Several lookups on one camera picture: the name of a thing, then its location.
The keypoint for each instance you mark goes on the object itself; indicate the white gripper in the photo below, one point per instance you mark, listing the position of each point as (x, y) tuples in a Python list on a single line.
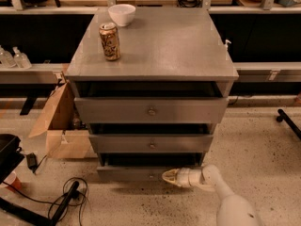
[(184, 178)]

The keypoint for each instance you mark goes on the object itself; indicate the grey bottom drawer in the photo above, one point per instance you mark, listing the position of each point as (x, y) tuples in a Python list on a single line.
[(138, 167)]

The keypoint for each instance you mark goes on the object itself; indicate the grey drawer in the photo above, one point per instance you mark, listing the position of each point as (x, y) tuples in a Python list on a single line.
[(138, 167), (151, 138), (138, 109)]

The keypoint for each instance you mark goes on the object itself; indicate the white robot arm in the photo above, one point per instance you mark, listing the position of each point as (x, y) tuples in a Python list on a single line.
[(234, 210)]

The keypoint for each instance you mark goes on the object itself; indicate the grey wooden drawer cabinet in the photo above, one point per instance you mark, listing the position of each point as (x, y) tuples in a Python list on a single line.
[(165, 52)]

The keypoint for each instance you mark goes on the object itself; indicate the grey middle drawer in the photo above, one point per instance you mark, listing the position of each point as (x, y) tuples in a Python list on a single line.
[(151, 138)]

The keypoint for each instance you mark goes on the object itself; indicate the grey top drawer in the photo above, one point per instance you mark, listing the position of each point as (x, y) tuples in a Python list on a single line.
[(138, 109)]

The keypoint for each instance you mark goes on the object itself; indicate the open cardboard box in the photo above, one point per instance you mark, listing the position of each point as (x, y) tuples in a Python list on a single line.
[(62, 142)]

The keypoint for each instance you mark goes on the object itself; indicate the black caster leg right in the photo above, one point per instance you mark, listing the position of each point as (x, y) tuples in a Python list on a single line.
[(282, 116)]

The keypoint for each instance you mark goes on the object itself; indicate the black power adapter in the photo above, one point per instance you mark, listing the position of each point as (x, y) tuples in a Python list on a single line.
[(31, 160)]

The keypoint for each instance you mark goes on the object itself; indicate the white pump bottle behind cabinet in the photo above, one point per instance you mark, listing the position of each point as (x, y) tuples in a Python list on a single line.
[(227, 44)]

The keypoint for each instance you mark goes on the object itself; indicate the black stand leg left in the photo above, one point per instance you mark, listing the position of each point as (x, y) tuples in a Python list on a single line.
[(42, 209)]

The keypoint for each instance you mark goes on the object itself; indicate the gold soda can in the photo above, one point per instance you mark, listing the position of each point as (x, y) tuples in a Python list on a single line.
[(109, 35)]

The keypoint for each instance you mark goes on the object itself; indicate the red plastic cup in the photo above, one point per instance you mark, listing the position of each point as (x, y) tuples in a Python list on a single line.
[(12, 182)]

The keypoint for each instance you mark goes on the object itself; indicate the black bin left edge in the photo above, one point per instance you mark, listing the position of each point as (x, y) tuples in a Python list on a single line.
[(10, 155)]

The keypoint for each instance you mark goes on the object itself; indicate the white ceramic bowl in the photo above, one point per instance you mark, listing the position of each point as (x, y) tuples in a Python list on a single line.
[(122, 14)]

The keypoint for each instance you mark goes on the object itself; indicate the clear sanitizer bottle right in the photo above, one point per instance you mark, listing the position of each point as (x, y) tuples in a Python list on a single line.
[(21, 59)]

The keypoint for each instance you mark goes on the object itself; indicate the clear sanitizer bottle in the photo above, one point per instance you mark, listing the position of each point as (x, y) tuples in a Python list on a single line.
[(6, 58), (21, 59)]

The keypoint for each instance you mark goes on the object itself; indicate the clear sanitizer bottle left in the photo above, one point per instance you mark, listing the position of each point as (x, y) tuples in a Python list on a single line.
[(6, 58)]

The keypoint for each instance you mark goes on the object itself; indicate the black cable coil floor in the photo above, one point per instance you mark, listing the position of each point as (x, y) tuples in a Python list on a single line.
[(75, 196)]

